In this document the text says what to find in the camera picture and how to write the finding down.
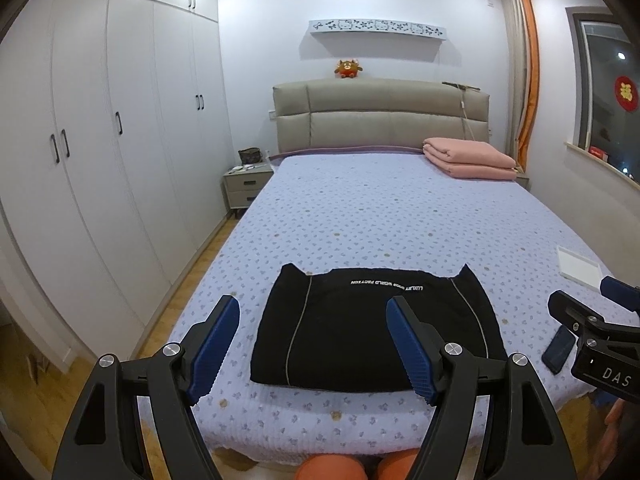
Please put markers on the white and orange curtain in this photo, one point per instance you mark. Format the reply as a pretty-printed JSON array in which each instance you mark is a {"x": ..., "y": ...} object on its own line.
[{"x": 520, "y": 60}]

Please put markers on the person's left leg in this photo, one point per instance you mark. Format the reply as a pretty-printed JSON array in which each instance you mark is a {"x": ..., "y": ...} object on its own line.
[{"x": 330, "y": 467}]

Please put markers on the red plush toy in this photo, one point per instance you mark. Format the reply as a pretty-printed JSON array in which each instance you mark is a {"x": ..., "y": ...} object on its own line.
[{"x": 347, "y": 69}]

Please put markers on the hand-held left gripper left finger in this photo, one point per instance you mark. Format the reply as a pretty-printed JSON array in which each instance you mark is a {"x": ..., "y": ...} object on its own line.
[{"x": 212, "y": 350}]

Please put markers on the bed with floral bedspread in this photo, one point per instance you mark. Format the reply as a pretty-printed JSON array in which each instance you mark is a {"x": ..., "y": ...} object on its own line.
[{"x": 375, "y": 210}]

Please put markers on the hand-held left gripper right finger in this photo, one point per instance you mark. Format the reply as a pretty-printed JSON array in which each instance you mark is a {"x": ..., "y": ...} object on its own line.
[{"x": 410, "y": 350}]

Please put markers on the person's right leg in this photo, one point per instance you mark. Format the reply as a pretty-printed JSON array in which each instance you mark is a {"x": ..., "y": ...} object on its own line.
[{"x": 400, "y": 465}]

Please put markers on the black smartphone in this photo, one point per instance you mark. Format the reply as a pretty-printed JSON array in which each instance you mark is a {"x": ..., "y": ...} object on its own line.
[{"x": 559, "y": 350}]

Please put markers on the folded pink blanket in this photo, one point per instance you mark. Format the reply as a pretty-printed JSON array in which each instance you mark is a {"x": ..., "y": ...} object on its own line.
[{"x": 470, "y": 157}]

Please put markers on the black garment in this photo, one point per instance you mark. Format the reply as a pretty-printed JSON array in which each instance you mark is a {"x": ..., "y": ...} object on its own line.
[{"x": 350, "y": 335}]

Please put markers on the grey nightstand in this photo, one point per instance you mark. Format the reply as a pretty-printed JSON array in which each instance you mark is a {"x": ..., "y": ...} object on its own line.
[
  {"x": 523, "y": 181},
  {"x": 245, "y": 185}
]

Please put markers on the window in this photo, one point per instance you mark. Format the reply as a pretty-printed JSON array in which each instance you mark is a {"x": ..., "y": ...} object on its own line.
[{"x": 605, "y": 85}]

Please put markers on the white decorated wall shelf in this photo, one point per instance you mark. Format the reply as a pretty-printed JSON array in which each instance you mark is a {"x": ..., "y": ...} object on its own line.
[{"x": 375, "y": 27}]

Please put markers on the dark basket on nightstand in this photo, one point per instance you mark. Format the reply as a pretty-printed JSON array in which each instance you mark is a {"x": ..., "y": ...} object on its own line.
[{"x": 249, "y": 156}]

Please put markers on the beige padded headboard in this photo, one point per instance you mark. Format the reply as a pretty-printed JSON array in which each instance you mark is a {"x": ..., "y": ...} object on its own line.
[{"x": 375, "y": 115}]

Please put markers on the red box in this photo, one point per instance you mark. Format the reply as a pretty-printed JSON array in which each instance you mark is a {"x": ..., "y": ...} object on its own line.
[{"x": 598, "y": 153}]

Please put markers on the person's right hand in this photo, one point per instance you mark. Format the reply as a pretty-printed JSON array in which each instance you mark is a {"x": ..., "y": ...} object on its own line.
[{"x": 622, "y": 440}]

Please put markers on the white flat box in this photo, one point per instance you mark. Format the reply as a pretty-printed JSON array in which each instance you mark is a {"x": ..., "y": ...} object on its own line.
[{"x": 577, "y": 265}]

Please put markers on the white wardrobe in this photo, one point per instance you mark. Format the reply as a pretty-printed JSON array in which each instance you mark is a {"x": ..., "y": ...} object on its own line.
[{"x": 100, "y": 160}]

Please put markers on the person's leg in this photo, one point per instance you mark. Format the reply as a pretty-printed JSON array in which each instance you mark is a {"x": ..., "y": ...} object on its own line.
[
  {"x": 330, "y": 467},
  {"x": 400, "y": 465}
]

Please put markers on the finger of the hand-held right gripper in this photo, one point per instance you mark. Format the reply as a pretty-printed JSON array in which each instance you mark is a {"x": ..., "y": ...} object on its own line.
[
  {"x": 617, "y": 290},
  {"x": 567, "y": 307}
]

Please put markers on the red round window decoration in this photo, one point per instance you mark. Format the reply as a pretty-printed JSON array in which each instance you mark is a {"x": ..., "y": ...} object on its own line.
[{"x": 627, "y": 92}]

